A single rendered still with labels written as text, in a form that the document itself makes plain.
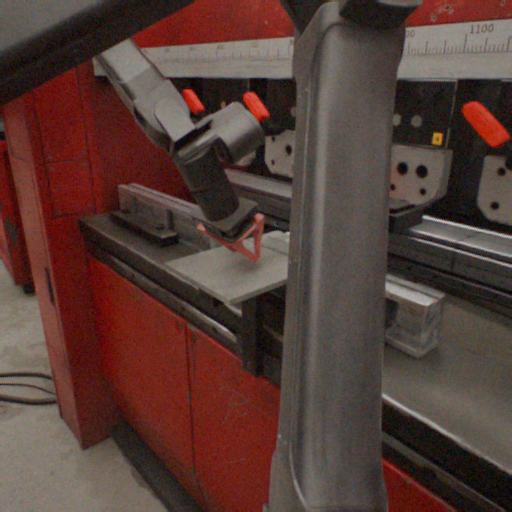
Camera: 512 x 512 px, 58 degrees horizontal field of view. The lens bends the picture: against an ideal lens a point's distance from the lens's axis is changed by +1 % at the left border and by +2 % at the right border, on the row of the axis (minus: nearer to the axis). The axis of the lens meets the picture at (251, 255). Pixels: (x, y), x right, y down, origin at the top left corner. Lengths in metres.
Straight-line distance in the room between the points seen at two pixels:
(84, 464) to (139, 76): 1.50
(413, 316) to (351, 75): 0.53
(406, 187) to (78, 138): 1.06
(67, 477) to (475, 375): 1.44
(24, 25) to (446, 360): 0.71
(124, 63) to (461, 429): 0.64
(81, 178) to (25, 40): 1.25
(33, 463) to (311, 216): 1.78
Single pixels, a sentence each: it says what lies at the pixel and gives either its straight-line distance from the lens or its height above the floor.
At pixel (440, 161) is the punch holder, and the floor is 1.19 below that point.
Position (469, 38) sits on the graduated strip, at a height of 1.33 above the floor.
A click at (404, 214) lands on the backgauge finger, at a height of 1.02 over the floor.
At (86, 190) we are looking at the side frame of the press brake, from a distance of 1.53.
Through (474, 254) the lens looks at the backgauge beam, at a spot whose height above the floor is 0.97.
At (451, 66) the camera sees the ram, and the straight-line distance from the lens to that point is 0.67.
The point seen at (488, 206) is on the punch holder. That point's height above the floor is 1.14.
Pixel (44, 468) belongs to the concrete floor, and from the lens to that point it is 1.94.
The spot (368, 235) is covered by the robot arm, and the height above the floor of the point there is 1.21.
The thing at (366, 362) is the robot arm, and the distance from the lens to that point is 0.28.
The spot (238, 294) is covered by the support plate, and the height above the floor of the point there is 1.00.
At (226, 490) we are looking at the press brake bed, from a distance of 1.23.
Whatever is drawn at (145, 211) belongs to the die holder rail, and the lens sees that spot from 1.38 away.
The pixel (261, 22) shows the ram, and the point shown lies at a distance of 0.90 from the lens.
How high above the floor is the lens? 1.30
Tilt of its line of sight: 22 degrees down
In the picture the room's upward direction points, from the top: straight up
